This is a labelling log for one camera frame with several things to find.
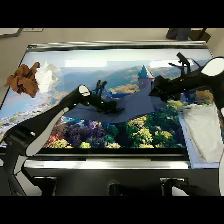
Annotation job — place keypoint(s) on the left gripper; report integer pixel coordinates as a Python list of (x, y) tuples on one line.
[(107, 106)]

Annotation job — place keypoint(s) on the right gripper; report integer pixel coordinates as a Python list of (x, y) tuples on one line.
[(161, 88)]

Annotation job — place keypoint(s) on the blue shirt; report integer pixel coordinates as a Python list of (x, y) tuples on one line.
[(136, 106)]

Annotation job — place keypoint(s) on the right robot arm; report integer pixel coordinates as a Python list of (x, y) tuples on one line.
[(200, 78)]

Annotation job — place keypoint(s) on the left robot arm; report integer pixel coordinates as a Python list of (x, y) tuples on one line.
[(40, 128)]

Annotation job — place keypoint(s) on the pale grey folded garment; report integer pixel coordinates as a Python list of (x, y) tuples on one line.
[(203, 131)]

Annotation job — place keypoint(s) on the white garment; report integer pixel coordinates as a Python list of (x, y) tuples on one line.
[(46, 77)]

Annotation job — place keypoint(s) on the brown garment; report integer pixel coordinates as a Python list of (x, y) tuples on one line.
[(23, 81)]

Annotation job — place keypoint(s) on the silver frame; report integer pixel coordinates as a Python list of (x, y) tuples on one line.
[(100, 164)]

